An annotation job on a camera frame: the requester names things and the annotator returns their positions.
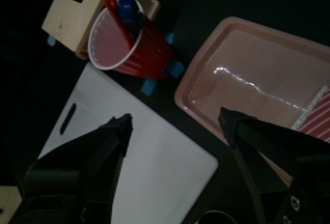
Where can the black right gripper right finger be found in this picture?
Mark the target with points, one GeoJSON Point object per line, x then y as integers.
{"type": "Point", "coordinates": [275, 150]}

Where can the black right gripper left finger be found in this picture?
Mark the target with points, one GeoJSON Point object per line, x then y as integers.
{"type": "Point", "coordinates": [93, 157]}

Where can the red white striped cloth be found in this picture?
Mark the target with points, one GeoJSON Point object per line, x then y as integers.
{"type": "Point", "coordinates": [317, 118]}

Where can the white plastic cutting board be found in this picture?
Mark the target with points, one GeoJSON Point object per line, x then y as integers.
{"type": "Point", "coordinates": [164, 157]}

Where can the pink plastic tray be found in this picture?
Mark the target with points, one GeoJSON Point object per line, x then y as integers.
{"type": "Point", "coordinates": [259, 79]}

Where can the round dark bowl rim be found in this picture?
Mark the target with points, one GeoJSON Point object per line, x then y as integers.
{"type": "Point", "coordinates": [213, 217]}

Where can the blue tape piece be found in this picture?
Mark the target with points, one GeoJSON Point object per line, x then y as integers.
{"type": "Point", "coordinates": [148, 87]}
{"type": "Point", "coordinates": [52, 40]}
{"type": "Point", "coordinates": [170, 38]}
{"type": "Point", "coordinates": [176, 69]}

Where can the red plastic cup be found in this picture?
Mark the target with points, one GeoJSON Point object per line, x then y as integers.
{"type": "Point", "coordinates": [129, 47]}

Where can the red plastic utensil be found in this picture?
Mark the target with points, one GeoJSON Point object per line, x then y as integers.
{"type": "Point", "coordinates": [113, 9]}

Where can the wooden box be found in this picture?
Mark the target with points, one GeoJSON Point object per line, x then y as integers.
{"type": "Point", "coordinates": [82, 5]}

